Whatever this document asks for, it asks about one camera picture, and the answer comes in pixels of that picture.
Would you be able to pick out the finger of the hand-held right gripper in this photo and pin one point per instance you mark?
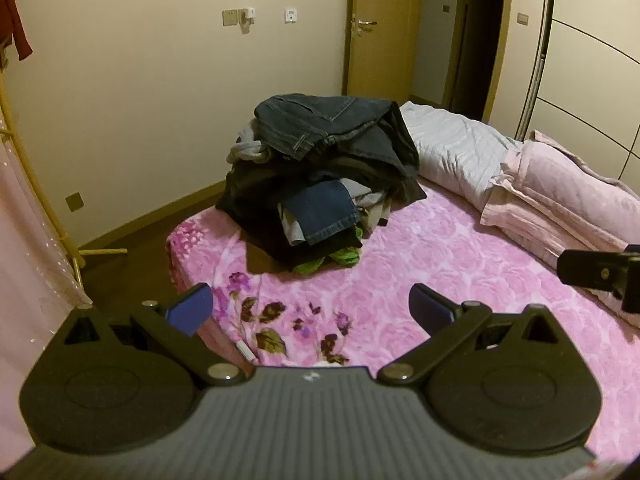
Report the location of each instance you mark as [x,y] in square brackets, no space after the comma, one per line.
[595,270]

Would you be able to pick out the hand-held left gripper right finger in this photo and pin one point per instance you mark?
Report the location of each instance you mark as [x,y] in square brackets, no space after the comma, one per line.
[429,307]

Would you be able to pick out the light grey garment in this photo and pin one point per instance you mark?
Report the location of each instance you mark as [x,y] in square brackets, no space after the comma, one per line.
[247,147]

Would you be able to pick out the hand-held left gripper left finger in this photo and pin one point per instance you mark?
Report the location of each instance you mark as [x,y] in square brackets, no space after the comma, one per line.
[192,307]

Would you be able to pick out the beige wall socket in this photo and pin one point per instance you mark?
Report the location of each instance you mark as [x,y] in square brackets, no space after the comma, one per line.
[74,202]

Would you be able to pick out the pink sheer cloth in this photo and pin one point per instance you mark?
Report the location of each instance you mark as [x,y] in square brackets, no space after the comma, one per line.
[30,260]

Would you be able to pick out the red hanging garment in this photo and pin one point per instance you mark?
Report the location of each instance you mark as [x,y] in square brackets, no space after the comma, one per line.
[12,10]

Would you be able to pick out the beige garment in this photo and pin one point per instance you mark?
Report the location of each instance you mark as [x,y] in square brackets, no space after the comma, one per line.
[372,210]

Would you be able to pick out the light grey quilt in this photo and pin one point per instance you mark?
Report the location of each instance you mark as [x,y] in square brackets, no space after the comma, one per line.
[450,150]

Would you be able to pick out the cream wardrobe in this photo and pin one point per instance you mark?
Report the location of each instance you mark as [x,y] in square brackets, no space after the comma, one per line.
[590,60]

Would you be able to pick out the white wall thermostat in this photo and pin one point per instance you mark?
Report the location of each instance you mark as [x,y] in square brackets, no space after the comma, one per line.
[290,15]

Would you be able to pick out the wooden door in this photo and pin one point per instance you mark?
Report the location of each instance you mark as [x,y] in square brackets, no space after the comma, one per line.
[385,50]

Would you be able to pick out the pink folded quilt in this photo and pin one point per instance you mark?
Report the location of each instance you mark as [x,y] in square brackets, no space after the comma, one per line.
[550,195]

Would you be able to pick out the green garment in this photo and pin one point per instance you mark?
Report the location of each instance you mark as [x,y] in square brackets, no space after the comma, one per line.
[345,255]

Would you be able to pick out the beige wall switch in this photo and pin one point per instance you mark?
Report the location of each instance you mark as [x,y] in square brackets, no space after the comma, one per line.
[230,17]
[522,18]

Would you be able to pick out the yellow clothes rack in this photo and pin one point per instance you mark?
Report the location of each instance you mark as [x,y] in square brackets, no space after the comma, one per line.
[102,251]

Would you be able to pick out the small white tag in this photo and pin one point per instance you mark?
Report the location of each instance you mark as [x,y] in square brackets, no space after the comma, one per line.
[245,350]

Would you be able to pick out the black garment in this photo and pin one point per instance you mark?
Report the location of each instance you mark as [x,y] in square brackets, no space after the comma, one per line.
[255,195]

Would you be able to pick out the dark denim jeans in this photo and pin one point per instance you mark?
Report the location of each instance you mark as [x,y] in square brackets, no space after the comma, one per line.
[310,120]

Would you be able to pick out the white wall device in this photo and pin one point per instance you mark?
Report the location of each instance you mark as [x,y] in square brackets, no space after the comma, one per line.
[246,16]

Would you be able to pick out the blue denim jeans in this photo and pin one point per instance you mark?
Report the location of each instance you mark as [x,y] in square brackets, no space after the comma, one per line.
[320,210]

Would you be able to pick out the pink floral blanket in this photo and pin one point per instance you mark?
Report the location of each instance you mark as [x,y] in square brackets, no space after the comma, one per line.
[425,260]

